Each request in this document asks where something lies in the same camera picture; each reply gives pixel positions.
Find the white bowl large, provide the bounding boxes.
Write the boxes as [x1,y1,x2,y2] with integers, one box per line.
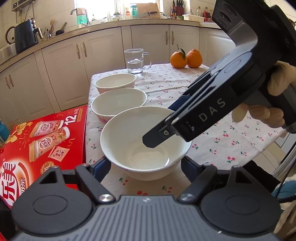
[100,106,192,181]

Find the white kitchen cabinets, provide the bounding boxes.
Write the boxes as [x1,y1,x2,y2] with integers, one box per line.
[1,24,234,128]

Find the gloved right hand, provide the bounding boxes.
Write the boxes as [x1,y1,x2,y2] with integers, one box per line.
[232,61,295,133]

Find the orange with leaf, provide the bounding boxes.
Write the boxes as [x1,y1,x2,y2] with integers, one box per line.
[170,45,188,69]

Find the orange without leaf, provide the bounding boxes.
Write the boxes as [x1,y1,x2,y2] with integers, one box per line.
[186,49,203,68]

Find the red drink carton box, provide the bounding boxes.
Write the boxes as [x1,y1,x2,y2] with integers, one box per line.
[0,105,87,207]

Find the cherry print tablecloth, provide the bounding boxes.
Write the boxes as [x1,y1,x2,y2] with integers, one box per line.
[85,63,287,197]

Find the white bowl near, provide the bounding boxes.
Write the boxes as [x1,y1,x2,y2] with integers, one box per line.
[91,88,147,124]

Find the glass mug with water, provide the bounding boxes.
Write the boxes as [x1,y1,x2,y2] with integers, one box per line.
[124,48,152,74]

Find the white bowl far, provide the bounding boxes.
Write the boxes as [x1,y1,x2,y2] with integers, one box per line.
[95,73,137,94]

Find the white plastic tray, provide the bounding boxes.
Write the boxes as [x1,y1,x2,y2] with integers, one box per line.
[183,14,204,23]

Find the red knife block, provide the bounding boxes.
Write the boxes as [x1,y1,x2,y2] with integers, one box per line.
[173,0,184,16]

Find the wooden cutting board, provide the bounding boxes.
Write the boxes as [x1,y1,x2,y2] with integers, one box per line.
[137,3,161,19]

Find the black air fryer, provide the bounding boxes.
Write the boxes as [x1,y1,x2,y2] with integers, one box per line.
[5,18,43,54]

